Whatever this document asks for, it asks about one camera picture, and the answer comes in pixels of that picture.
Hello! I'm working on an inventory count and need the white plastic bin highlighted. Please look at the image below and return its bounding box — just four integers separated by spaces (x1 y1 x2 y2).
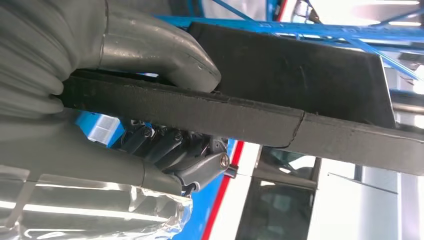
86 114 121 146

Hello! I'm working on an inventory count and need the white car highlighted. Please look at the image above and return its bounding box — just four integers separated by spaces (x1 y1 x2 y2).
207 142 424 240

